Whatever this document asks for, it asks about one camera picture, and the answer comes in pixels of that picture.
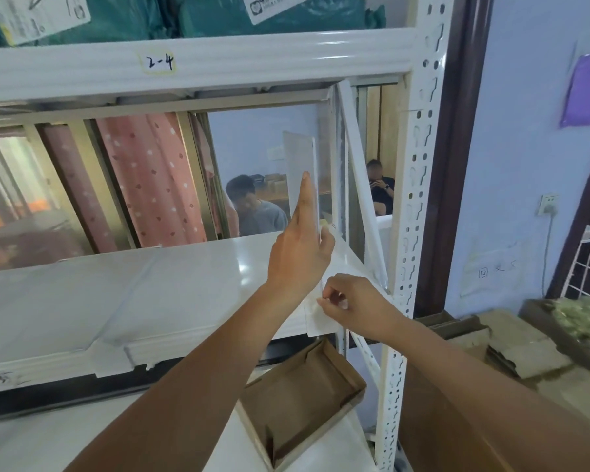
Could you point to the person's right thumb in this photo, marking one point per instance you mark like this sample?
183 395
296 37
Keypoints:
330 303

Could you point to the teal plastic parcel bag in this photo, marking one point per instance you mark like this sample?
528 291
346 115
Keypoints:
128 19
334 17

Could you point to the person's left forearm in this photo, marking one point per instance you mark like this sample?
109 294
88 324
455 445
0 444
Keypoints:
191 383

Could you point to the tray of green items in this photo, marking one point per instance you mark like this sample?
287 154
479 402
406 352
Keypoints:
577 324

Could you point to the dark brown door frame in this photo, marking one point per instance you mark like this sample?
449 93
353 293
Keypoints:
455 167

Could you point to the white shipping label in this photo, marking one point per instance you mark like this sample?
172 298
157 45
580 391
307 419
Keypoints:
270 5
34 12

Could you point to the white metal shelf rack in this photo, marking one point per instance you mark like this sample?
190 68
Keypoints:
226 58

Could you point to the flattened grey cardboard piece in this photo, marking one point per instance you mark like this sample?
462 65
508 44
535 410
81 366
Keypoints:
526 344

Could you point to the large brown cardboard box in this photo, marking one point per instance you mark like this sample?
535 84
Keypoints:
432 427

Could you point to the white wall socket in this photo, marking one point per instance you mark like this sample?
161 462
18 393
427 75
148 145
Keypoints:
548 204

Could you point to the open brown cardboard box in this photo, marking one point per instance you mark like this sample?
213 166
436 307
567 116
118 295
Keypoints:
300 403

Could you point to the small brown cardboard box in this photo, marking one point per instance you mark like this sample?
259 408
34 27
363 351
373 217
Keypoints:
464 331

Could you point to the person's right hand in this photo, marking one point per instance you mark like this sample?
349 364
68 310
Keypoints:
364 309

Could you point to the pink dotted curtain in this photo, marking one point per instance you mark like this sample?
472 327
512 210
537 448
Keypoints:
150 181

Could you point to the person's right forearm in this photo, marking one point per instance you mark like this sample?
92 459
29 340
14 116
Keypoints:
472 388

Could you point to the yellow handwritten shelf sticker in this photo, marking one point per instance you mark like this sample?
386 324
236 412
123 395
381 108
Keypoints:
157 62

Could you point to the person's left hand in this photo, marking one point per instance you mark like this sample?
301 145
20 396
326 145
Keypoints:
297 255

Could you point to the white mailer packet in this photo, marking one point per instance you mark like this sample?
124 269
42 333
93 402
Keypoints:
346 262

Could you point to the purple paper sheet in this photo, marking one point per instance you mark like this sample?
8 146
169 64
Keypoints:
587 90

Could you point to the golden window frame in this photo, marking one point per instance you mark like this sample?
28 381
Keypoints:
76 142

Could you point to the person's left thumb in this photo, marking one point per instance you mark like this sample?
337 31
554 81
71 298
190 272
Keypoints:
327 243

